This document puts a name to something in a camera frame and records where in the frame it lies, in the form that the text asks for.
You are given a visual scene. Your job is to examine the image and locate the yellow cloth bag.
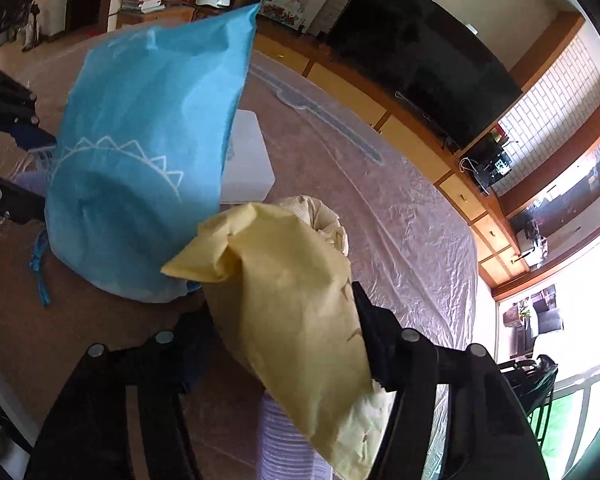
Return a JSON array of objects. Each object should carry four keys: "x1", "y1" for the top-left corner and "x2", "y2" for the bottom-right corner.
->
[{"x1": 161, "y1": 203, "x2": 398, "y2": 480}]

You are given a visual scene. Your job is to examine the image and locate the wooden television cabinet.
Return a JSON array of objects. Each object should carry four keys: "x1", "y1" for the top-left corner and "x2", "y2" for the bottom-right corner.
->
[{"x1": 250, "y1": 30, "x2": 536, "y2": 286}]

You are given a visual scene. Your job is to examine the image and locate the glass balcony door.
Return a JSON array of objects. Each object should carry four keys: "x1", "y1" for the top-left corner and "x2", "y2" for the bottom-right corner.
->
[{"x1": 527, "y1": 365, "x2": 600, "y2": 466}]

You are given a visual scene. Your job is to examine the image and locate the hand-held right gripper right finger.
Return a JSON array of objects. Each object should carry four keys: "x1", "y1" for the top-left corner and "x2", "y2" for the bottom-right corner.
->
[{"x1": 350, "y1": 280, "x2": 552, "y2": 480}]

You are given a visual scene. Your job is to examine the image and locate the long grey strip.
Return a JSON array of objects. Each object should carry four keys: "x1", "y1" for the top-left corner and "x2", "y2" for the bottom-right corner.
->
[{"x1": 250, "y1": 65, "x2": 387, "y2": 166}]

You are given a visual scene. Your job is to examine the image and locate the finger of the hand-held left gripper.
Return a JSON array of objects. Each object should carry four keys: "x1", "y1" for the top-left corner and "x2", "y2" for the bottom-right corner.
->
[
  {"x1": 0, "y1": 177, "x2": 47, "y2": 231},
  {"x1": 0, "y1": 62, "x2": 57, "y2": 153}
]

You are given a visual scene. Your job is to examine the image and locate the beige cloth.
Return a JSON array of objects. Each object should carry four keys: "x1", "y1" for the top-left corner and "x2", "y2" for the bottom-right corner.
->
[{"x1": 275, "y1": 194, "x2": 350, "y2": 256}]

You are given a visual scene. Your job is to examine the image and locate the white plastic box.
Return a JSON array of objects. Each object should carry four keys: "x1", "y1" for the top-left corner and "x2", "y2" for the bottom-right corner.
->
[{"x1": 220, "y1": 109, "x2": 276, "y2": 206}]

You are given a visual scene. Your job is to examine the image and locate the wooden desk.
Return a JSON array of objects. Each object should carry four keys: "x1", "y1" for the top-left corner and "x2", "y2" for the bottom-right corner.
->
[{"x1": 115, "y1": 0, "x2": 197, "y2": 31}]

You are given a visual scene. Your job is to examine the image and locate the black flat television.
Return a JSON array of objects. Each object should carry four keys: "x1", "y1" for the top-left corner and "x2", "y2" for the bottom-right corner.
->
[{"x1": 326, "y1": 0, "x2": 523, "y2": 151}]

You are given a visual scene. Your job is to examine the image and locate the animal and flowers painting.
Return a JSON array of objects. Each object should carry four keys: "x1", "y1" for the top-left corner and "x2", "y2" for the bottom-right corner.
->
[{"x1": 261, "y1": 0, "x2": 336, "y2": 31}]

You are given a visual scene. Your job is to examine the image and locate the potted plant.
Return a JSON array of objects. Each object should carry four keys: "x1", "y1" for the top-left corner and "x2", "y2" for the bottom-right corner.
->
[{"x1": 502, "y1": 300, "x2": 533, "y2": 328}]

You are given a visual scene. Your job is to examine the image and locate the blue drawstring cloth bag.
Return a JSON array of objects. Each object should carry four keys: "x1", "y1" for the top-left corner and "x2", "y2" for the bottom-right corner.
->
[{"x1": 29, "y1": 2, "x2": 263, "y2": 306}]

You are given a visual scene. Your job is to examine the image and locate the dark sofa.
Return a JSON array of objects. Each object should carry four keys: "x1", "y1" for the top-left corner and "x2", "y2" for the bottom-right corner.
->
[{"x1": 530, "y1": 285, "x2": 565, "y2": 333}]

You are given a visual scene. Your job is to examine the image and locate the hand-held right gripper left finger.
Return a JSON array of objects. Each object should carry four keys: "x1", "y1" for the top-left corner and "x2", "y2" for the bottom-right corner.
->
[{"x1": 24, "y1": 305, "x2": 218, "y2": 480}]

